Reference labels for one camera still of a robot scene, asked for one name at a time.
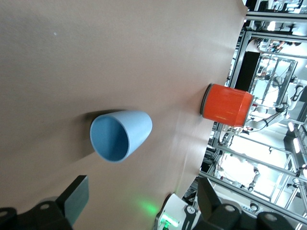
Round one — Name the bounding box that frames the black panel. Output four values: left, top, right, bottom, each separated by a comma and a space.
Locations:
236, 51, 261, 93

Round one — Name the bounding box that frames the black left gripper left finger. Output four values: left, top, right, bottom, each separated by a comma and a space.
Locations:
0, 174, 90, 230

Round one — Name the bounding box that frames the light blue cup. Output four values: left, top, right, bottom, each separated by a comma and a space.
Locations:
90, 109, 154, 164

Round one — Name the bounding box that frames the orange can-shaped container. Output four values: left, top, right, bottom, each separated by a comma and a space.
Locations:
200, 83, 254, 127

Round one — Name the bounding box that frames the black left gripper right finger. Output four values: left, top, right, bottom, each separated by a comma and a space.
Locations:
191, 177, 296, 230

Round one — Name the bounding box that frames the aluminium frame enclosure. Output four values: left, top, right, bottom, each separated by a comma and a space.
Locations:
182, 0, 307, 230

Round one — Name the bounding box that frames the brown table cover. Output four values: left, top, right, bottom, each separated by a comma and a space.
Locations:
0, 0, 249, 230

